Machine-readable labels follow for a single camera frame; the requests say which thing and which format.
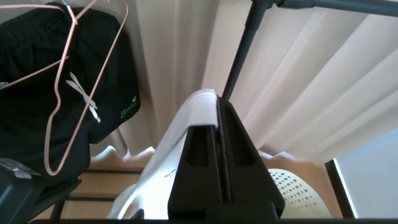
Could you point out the black clothes rack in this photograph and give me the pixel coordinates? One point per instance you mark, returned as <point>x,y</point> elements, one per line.
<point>248,37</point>

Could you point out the white garment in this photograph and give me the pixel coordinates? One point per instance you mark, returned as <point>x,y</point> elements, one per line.
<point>199,109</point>

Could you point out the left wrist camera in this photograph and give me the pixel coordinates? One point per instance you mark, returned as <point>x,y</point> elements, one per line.
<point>15,196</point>

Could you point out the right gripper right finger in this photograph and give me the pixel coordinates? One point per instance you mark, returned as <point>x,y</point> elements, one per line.
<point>255,183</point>

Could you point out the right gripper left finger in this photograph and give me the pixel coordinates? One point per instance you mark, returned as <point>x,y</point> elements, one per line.
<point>196,180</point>

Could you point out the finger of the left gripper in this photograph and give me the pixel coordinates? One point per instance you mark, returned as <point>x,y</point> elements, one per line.
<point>59,188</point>

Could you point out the black garment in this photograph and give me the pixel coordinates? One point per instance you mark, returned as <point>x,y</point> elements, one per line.
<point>25,124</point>

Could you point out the white laundry basket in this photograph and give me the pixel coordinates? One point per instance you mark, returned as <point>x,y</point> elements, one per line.
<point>298,193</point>

